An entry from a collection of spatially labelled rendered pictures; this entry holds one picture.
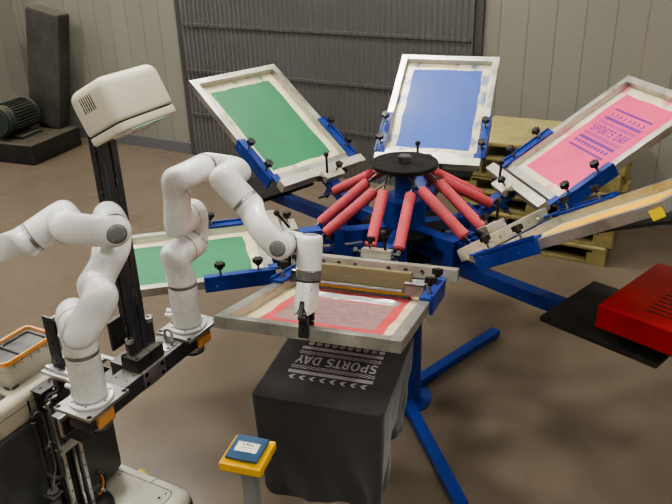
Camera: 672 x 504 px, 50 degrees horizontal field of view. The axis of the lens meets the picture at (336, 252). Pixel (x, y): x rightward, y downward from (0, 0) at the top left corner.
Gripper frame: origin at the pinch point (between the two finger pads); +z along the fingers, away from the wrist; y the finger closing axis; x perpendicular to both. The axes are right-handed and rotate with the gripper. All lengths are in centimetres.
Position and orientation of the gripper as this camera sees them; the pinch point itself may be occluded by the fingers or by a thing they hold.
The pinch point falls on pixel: (306, 329)
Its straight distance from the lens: 216.5
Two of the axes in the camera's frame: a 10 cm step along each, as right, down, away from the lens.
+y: -2.9, 1.7, -9.4
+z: -0.5, 9.8, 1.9
